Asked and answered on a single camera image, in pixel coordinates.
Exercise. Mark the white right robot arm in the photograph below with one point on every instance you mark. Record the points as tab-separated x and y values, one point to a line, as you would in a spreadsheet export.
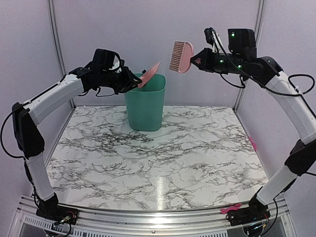
267	73

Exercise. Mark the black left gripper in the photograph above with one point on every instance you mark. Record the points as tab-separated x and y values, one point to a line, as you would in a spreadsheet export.
128	81

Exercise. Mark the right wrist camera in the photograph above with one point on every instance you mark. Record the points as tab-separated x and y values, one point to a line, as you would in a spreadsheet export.
213	39

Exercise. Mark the magenta scrap on rail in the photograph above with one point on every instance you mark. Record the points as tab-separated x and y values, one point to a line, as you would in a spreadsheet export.
234	207

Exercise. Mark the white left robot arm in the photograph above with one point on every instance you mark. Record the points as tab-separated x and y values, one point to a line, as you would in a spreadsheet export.
27	118

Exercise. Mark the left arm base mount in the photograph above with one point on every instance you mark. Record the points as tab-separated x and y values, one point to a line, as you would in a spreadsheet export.
51	210

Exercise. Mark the pink plastic dustpan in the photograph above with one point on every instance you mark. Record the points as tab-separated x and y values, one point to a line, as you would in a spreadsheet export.
146	77

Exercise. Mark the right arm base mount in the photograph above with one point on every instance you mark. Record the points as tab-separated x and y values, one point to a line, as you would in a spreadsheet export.
255	211

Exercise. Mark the green plastic waste bin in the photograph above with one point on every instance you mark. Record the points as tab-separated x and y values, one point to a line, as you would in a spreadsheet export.
145	105

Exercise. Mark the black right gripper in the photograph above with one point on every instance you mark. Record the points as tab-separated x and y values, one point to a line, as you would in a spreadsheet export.
207	65

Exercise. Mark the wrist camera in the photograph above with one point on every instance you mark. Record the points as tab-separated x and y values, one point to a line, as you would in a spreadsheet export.
213	39
118	66

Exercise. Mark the aluminium front rail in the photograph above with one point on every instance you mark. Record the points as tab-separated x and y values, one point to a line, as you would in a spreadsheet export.
91	222

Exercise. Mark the magenta paper scrap on table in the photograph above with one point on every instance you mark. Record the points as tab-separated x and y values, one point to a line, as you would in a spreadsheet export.
254	145

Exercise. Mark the pink hand brush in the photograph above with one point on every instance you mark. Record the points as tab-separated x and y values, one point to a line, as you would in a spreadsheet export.
181	55

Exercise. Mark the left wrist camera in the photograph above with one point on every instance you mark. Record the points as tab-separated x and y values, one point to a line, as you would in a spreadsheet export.
118	66

